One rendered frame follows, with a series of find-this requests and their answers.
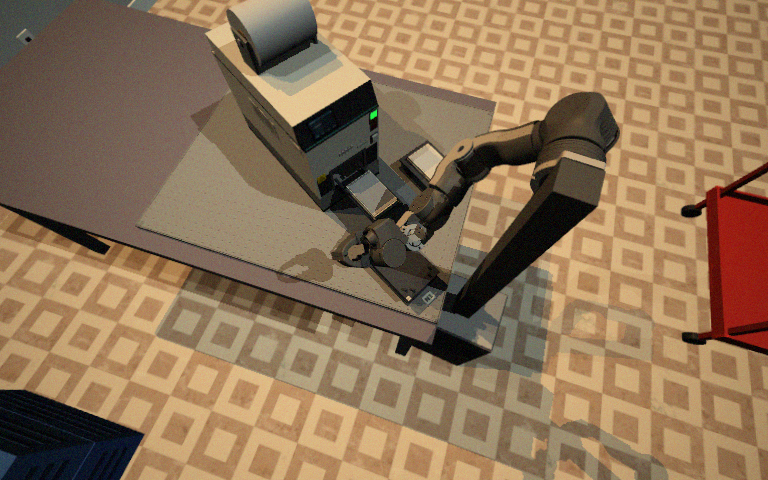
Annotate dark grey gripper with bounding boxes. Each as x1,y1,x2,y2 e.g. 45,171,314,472
331,218,424,268

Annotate grey cylinder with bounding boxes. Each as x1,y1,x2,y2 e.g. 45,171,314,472
226,0,318,67

